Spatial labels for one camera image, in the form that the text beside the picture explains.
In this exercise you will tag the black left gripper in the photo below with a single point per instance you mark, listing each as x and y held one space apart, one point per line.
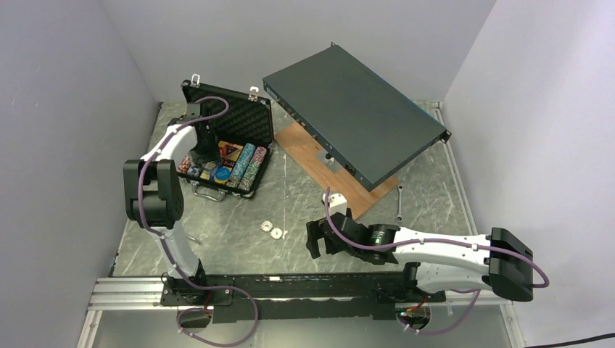
212 155

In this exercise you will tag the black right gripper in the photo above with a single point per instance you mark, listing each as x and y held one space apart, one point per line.
315 233

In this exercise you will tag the red triangular token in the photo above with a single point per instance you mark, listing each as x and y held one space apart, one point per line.
232 153

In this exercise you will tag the blue round button chip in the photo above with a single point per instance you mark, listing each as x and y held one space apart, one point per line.
222 174

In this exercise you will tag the white poker chip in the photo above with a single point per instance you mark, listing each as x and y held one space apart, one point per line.
277 233
267 226

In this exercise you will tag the black poker chip case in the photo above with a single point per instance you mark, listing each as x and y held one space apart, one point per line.
248 120

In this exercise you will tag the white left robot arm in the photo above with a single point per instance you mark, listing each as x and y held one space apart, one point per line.
154 199

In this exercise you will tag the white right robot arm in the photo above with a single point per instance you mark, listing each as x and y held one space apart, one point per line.
498 261

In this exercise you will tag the lower playing card deck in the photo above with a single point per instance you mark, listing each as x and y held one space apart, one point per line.
208 171

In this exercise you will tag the yellow blue chip row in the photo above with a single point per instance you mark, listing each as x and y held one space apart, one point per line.
194 171

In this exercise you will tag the teal poker chip row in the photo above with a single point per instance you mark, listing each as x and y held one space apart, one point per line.
241 165

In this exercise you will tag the purple green chip row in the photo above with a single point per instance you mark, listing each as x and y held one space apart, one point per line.
252 169

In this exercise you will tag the small silver wrench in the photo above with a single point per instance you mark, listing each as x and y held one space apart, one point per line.
399 215

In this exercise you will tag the wooden board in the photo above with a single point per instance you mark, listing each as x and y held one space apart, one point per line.
311 156

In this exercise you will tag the dark rack server unit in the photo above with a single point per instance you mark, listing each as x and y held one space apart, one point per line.
369 127

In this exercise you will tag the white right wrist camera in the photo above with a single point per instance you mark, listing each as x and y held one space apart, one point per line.
337 203

